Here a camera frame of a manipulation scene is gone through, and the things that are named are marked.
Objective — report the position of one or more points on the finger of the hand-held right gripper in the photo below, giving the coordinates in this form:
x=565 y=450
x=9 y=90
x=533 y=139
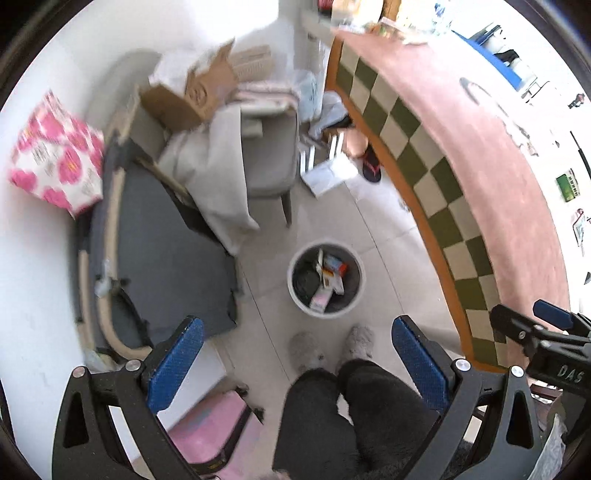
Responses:
x=515 y=323
x=556 y=315

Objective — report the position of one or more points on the black red slipper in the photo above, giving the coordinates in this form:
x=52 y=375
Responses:
x=372 y=164

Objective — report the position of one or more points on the white router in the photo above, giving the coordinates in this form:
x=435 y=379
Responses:
x=325 y=166

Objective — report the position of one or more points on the pink stool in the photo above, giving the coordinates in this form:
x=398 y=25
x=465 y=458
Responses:
x=207 y=434

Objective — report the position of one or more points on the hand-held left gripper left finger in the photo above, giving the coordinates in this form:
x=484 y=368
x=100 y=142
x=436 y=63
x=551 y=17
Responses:
x=178 y=364

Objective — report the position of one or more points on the white trash bin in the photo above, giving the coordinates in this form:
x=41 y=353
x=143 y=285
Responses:
x=325 y=288

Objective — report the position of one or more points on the pink brown tablecloth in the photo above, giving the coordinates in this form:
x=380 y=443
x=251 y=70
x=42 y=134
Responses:
x=461 y=120

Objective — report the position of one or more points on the striped folded cloth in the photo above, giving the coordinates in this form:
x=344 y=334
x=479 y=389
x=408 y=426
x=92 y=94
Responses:
x=265 y=94

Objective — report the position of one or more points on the white plastic bag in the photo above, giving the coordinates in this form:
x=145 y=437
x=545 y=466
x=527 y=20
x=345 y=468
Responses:
x=554 y=445

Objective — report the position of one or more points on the green chequered table cloth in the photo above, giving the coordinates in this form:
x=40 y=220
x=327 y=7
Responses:
x=406 y=138

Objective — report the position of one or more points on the pink floral bag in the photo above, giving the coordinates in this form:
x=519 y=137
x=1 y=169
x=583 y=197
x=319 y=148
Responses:
x=55 y=157

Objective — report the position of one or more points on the green box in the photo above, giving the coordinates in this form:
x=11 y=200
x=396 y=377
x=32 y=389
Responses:
x=569 y=185

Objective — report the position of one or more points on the cardboard box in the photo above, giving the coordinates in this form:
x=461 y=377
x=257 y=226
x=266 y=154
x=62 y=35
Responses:
x=194 y=94

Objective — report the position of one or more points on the silver foil packet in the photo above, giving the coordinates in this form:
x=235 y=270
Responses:
x=581 y=228

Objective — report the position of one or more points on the grey fuzzy slipper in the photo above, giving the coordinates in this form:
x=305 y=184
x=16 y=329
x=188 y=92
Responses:
x=307 y=348
x=360 y=341

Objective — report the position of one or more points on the person's right trouser leg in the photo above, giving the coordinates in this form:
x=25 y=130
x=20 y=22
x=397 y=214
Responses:
x=392 y=415

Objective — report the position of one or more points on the wooden dining table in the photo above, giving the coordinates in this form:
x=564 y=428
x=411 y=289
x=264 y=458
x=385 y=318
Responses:
x=415 y=203

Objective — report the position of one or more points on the white cloth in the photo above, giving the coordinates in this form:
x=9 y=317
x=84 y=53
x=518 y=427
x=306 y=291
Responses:
x=212 y=180

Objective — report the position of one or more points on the person's left trouser leg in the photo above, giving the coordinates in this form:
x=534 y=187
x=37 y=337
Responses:
x=314 y=415

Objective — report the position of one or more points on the person's trouser leg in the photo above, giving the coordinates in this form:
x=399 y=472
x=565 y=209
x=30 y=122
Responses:
x=392 y=415
x=314 y=415

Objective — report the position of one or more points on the dark grey lounge chair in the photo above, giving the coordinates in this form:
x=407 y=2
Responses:
x=161 y=263

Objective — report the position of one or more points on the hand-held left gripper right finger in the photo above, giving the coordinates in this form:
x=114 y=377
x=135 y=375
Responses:
x=422 y=364

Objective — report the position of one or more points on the grey upholstered chair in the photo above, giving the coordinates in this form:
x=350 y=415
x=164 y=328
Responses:
x=270 y=154

